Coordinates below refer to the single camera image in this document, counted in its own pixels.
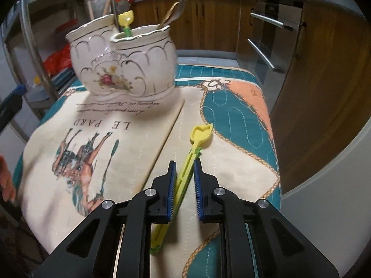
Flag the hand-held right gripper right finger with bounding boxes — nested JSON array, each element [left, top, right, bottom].
[[193, 159, 339, 278]]

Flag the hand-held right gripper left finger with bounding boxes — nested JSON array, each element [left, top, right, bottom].
[[33, 161, 177, 278]]

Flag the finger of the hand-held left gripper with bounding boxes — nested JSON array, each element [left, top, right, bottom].
[[0, 95, 24, 133], [0, 85, 27, 100]]

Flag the yellow plastic training chopsticks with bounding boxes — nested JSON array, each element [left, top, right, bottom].
[[150, 123, 214, 255]]

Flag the white floral ceramic utensil holder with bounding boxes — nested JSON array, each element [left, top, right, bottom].
[[65, 14, 178, 102]]

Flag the green plastic training chopsticks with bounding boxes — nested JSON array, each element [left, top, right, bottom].
[[117, 10, 135, 39]]

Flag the person's left hand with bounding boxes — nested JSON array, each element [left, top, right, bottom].
[[0, 155, 17, 204]]

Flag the bottle with yellow cap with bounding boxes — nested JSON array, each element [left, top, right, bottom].
[[25, 75, 45, 97]]

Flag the metal shelf rack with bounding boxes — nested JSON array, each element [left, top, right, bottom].
[[0, 0, 76, 117]]

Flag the orange plastic bag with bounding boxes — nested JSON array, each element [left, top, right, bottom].
[[43, 46, 73, 77]]

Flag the horse print beige placemat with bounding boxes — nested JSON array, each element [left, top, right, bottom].
[[22, 94, 186, 218]]

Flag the teal quilted table cover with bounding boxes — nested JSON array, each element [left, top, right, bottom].
[[13, 49, 282, 278]]

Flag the tall wooden cabinet door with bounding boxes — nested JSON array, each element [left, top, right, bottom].
[[269, 4, 371, 195]]

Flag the wooden base cabinets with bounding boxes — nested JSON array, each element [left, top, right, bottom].
[[130, 0, 242, 53]]

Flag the built-in steel oven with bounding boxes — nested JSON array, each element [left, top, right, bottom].
[[246, 0, 304, 85]]

